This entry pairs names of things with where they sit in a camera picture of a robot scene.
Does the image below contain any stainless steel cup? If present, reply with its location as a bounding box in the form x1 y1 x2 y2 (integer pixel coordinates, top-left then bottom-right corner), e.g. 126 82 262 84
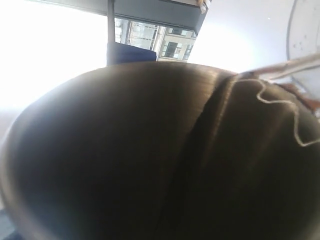
0 61 320 240

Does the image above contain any blue hanging cloth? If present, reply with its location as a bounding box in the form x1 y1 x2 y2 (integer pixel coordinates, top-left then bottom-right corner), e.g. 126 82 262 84
106 42 157 66

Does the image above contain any clear plastic shaker body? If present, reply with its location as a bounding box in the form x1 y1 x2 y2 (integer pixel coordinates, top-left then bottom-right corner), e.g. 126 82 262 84
237 0 320 111

